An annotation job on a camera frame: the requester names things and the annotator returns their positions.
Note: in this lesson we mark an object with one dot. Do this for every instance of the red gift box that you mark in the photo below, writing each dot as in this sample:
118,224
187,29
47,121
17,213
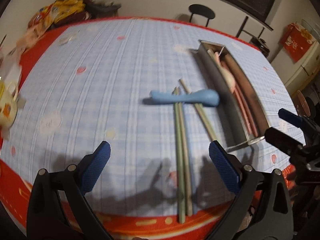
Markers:
296,40

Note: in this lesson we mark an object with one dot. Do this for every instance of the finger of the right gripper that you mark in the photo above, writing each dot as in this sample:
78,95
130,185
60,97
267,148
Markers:
282,141
290,116

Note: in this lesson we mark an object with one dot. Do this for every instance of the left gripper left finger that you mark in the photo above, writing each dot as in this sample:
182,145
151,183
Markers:
91,167

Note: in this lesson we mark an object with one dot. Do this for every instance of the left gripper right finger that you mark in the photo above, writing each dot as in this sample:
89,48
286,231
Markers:
228,166

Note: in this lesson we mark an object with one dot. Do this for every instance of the green chopstick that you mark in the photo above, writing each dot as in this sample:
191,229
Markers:
180,167

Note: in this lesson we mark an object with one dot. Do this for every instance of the pink chopstick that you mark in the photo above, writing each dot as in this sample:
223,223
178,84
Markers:
247,104
234,88

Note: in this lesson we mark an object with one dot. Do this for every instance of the yellow snack bags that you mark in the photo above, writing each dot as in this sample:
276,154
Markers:
64,11

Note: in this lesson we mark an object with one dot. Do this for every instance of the plaid blue tablecloth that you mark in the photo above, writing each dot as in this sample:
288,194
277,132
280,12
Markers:
91,84

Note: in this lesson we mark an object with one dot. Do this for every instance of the stainless steel utensil tray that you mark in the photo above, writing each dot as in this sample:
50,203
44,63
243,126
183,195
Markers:
234,128

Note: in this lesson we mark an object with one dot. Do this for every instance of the blue plastic spoon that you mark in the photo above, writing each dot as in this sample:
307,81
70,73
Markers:
206,97

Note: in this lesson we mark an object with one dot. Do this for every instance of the yellow floral mug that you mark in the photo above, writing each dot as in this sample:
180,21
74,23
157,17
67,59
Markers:
8,104

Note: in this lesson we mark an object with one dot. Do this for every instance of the black round chair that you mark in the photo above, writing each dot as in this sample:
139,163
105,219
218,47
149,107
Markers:
204,11

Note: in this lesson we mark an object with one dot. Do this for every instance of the beige plastic spoon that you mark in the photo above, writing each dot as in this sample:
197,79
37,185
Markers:
225,72

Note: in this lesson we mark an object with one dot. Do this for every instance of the orange snack packet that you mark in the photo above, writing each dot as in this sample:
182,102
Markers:
43,17

